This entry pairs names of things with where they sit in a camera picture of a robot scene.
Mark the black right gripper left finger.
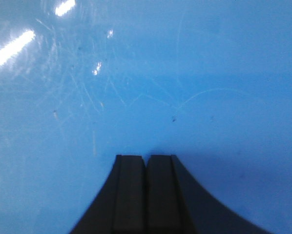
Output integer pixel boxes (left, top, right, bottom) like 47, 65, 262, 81
71, 155, 146, 234

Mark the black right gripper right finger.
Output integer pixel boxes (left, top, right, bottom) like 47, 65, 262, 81
146, 155, 267, 234

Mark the blue door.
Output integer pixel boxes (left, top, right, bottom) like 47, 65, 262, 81
0, 0, 292, 234

